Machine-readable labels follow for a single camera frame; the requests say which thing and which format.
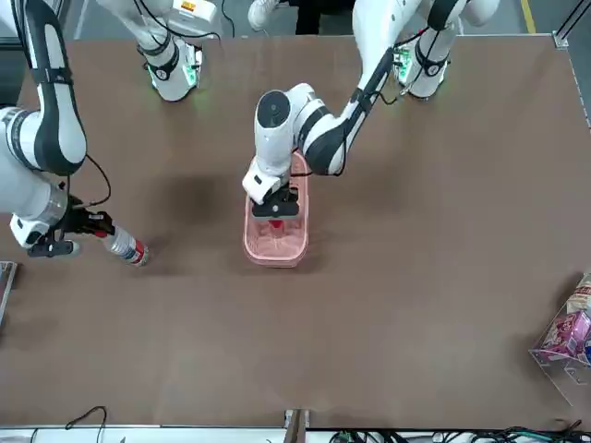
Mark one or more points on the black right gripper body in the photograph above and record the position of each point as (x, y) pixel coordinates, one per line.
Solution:
(80, 221)

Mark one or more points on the pink plastic basket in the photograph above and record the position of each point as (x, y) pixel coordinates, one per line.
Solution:
(277, 251)

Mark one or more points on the grey metal bracket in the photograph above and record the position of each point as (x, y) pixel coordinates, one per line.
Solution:
(7, 286)

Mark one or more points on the brown metal table bracket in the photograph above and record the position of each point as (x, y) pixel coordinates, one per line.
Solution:
(297, 429)

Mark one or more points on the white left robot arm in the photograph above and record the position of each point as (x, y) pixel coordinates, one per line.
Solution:
(274, 152)

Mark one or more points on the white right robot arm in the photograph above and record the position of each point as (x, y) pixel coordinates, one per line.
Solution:
(27, 198)

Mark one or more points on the black left wrist camera bar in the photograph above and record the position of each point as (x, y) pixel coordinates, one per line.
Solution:
(275, 208)

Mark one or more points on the blue snack packet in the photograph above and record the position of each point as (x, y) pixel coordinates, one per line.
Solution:
(588, 350)

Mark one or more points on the person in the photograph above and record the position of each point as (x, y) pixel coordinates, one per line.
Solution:
(323, 16)

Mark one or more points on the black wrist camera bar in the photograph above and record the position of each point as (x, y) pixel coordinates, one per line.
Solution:
(51, 248)
(275, 208)

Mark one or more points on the white table rail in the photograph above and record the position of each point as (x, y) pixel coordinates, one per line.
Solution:
(184, 436)

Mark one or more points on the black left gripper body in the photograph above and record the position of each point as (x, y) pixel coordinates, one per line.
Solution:
(295, 191)

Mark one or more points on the beige snack packet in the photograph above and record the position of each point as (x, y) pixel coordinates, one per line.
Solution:
(582, 295)

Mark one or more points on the small green circuit board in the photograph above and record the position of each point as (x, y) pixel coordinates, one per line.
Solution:
(344, 437)

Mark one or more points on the pink snack packet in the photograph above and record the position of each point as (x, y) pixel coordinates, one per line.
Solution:
(568, 332)

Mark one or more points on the clear water bottle red cap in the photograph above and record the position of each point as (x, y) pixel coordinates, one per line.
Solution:
(127, 248)

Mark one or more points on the clear acrylic shelf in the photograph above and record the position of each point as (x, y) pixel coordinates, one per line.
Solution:
(554, 369)

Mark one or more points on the black right wrist camera bar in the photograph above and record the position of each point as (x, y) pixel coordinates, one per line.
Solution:
(51, 248)

